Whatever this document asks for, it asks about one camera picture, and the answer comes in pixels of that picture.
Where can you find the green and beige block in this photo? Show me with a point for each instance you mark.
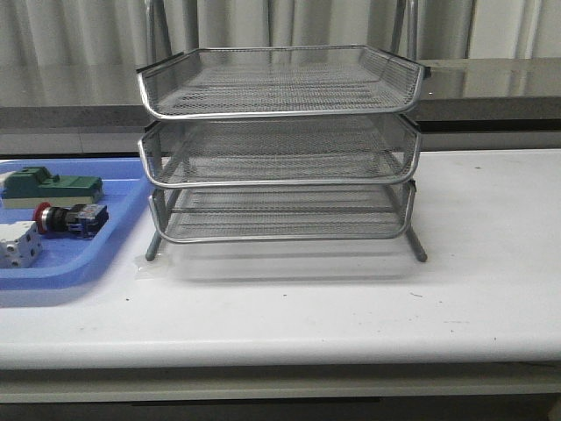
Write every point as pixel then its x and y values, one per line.
pixel 31 186

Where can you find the white electrical block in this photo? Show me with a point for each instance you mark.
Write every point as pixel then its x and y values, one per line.
pixel 20 244

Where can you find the red emergency stop button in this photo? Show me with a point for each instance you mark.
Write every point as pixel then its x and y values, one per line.
pixel 84 220

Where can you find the blue plastic tray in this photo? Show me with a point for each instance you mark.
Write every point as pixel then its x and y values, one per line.
pixel 68 265

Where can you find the silver mesh top tray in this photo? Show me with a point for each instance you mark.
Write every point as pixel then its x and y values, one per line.
pixel 271 82

